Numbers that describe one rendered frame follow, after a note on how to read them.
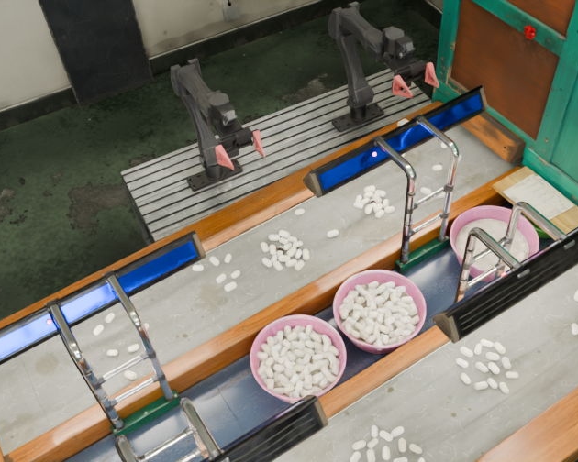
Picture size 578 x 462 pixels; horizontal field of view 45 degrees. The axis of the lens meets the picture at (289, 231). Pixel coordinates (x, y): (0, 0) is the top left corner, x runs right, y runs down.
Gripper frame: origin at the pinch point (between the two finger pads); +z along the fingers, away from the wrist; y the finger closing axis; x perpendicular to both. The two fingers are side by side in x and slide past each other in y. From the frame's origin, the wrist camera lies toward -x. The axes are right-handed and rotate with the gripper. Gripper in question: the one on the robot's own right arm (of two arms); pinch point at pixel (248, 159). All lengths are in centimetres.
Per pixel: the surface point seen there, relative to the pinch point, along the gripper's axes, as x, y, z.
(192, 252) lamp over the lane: -0.3, -26.7, 23.3
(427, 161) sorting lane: 33, 65, 1
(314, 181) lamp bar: -2.1, 11.5, 18.8
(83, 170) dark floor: 109, -40, -140
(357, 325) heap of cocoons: 32, 10, 46
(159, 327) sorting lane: 33, -41, 18
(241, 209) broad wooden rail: 30.9, -1.1, -9.9
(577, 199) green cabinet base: 27, 92, 42
